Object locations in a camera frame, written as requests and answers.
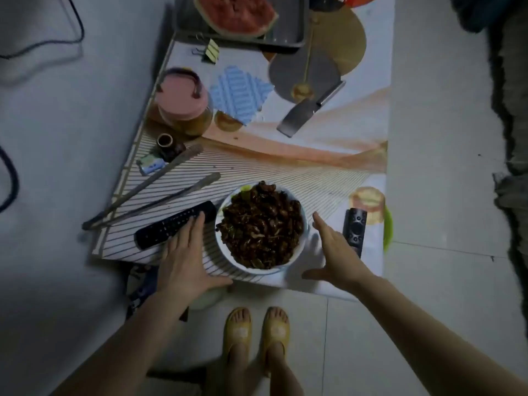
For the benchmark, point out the person's left hand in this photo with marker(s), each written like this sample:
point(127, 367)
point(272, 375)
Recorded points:
point(181, 270)

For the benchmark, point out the person's right hand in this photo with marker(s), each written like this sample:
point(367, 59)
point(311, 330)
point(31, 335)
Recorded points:
point(342, 263)

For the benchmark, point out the person's right thumb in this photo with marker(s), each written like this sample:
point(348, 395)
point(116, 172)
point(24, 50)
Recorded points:
point(313, 274)

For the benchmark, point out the person's left thumb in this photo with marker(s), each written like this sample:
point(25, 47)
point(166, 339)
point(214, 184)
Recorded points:
point(220, 281)

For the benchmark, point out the person's left forearm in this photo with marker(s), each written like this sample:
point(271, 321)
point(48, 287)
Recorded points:
point(123, 350)

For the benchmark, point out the person's right forearm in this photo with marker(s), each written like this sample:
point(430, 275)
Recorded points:
point(420, 338)

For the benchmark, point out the white bowl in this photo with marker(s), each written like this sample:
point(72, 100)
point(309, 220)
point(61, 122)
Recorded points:
point(231, 259)

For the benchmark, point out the person's left yellow slipper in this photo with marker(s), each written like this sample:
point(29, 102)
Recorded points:
point(238, 332)

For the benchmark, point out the person's yellow slipper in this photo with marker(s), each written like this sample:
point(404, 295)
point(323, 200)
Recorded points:
point(238, 332)
point(275, 332)

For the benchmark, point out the short black remote control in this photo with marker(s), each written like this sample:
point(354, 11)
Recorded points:
point(354, 230)

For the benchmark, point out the dark stir-fried food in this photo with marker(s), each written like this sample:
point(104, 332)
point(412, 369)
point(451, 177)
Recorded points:
point(260, 226)

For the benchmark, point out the person's right yellow slipper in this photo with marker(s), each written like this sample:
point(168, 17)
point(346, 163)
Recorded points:
point(275, 332)

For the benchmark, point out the long black remote control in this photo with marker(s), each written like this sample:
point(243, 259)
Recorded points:
point(165, 230)

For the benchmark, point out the dark patterned bag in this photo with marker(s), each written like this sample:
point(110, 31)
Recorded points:
point(142, 284)

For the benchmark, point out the green plate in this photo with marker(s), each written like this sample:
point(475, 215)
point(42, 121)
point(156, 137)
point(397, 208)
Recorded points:
point(387, 230)

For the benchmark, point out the person's left leg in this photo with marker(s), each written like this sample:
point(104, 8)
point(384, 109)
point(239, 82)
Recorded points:
point(243, 375)

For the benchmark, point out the person's leg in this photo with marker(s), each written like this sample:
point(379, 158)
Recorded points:
point(284, 375)
point(243, 375)

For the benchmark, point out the person's right leg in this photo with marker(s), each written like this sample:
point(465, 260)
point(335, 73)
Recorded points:
point(284, 375)

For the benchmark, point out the metal tongs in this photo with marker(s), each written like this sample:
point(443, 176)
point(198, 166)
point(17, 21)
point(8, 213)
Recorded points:
point(185, 157)

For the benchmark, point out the small blue white packet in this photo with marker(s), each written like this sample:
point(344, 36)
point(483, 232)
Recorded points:
point(150, 164)

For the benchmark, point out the printed table cover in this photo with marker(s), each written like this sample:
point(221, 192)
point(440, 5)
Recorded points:
point(330, 131)

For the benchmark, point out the small brown cup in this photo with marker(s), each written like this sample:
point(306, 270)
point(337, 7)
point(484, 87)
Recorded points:
point(166, 140)

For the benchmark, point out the steel kitchen cleaver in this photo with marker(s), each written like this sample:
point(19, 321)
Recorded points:
point(297, 119)

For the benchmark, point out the glass jar with pink lid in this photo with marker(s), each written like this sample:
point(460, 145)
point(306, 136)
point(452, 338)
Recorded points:
point(181, 98)

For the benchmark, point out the blue silicone trivet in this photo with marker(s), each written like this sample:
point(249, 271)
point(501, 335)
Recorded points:
point(239, 94)

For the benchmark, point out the yellow striped binder clip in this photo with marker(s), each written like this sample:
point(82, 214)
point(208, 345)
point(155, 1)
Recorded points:
point(212, 51)

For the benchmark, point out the metal baking tray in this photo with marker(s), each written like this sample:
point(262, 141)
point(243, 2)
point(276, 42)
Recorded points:
point(291, 20)

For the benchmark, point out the dark cloth pile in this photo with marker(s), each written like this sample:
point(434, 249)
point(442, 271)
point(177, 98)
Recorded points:
point(515, 98)

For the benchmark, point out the cut watermelon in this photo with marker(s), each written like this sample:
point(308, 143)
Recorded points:
point(235, 14)

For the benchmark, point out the dark blue cloth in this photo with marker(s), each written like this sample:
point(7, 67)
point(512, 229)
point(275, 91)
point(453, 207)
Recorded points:
point(478, 10)

